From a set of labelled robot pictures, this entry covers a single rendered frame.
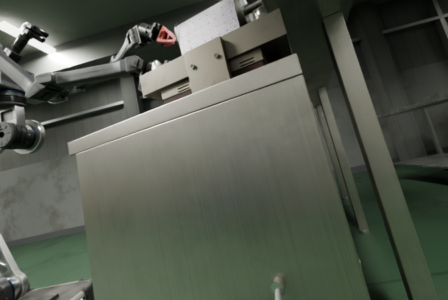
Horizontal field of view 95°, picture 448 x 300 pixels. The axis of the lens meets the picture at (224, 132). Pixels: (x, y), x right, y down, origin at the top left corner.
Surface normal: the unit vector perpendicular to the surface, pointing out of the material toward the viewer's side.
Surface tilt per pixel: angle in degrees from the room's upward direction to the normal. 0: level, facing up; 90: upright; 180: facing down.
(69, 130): 90
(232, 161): 90
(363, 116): 90
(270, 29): 90
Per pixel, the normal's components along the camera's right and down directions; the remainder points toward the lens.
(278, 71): -0.40, -0.04
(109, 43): -0.11, -0.11
